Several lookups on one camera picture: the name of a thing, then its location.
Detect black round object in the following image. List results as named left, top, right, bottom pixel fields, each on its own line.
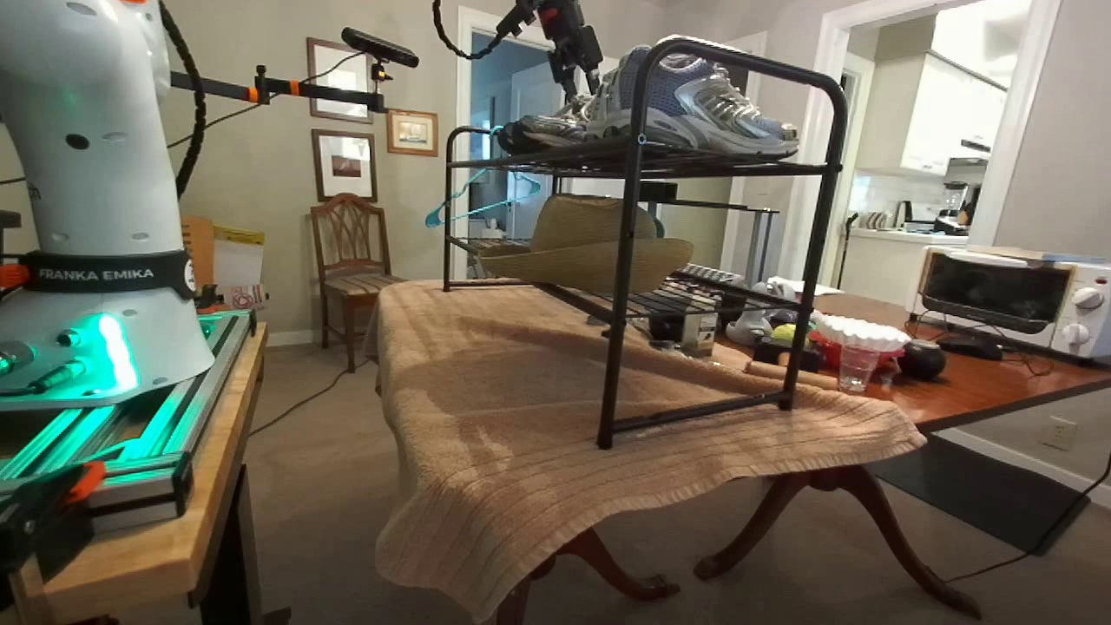
left=895, top=337, right=953, bottom=386

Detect black keyboard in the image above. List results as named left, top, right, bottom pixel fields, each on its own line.
left=675, top=261, right=805, bottom=319

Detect black flat device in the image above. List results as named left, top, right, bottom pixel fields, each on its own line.
left=934, top=329, right=1009, bottom=364

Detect white wall outlet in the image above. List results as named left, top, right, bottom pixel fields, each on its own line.
left=1037, top=415, right=1082, bottom=454

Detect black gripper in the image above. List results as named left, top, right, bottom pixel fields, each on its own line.
left=531, top=0, right=607, bottom=121

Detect aluminium rail frame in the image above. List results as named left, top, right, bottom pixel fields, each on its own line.
left=0, top=306, right=257, bottom=527

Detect dark glass jar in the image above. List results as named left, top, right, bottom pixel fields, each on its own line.
left=647, top=290, right=687, bottom=352

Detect black power cable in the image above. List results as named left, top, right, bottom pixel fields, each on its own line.
left=945, top=454, right=1111, bottom=588

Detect black boom rod orange clamps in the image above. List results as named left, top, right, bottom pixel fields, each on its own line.
left=163, top=65, right=393, bottom=118

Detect dark framed wall picture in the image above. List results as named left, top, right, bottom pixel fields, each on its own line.
left=308, top=126, right=381, bottom=207

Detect small wooden framed picture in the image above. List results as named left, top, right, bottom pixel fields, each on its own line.
left=387, top=104, right=440, bottom=160

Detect clear glass jar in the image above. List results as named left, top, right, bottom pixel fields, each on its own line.
left=676, top=293, right=727, bottom=361

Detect teal clothes hanger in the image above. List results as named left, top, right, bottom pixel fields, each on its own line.
left=420, top=169, right=548, bottom=233

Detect kitchen counter appliance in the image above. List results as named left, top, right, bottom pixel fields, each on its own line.
left=938, top=152, right=997, bottom=235

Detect black floor mat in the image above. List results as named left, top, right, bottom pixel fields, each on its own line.
left=866, top=431, right=1095, bottom=558

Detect red white plastic container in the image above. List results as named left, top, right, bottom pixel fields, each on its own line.
left=805, top=314, right=918, bottom=395

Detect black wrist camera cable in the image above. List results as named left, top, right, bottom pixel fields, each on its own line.
left=431, top=0, right=522, bottom=62

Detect dark wooden dining table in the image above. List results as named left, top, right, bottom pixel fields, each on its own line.
left=494, top=290, right=1111, bottom=625

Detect black metal shoe rack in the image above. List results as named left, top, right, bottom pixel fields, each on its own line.
left=440, top=36, right=850, bottom=454

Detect beige ribbed towel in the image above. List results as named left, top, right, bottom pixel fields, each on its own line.
left=367, top=278, right=931, bottom=625

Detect black camera on boom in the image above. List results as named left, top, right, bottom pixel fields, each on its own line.
left=337, top=26, right=424, bottom=84

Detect brown wooden chair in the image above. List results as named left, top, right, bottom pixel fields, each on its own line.
left=307, top=196, right=404, bottom=376

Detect white toaster oven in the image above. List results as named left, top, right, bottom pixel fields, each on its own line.
left=909, top=245, right=1111, bottom=364

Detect wooden robot cart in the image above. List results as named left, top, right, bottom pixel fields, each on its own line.
left=0, top=319, right=276, bottom=625

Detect thin black floor cable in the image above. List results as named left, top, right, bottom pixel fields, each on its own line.
left=248, top=361, right=387, bottom=440

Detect white framed wall picture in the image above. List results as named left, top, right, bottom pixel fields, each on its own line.
left=304, top=36, right=381, bottom=128

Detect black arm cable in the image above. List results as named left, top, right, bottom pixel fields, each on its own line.
left=152, top=0, right=213, bottom=202

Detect grey blue running sneaker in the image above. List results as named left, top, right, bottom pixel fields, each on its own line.
left=587, top=45, right=805, bottom=165
left=498, top=93, right=643, bottom=160

